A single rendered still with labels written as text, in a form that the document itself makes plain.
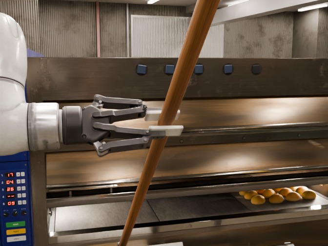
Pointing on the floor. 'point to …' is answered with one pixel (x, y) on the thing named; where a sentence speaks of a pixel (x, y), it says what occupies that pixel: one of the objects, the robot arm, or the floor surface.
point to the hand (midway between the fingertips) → (164, 123)
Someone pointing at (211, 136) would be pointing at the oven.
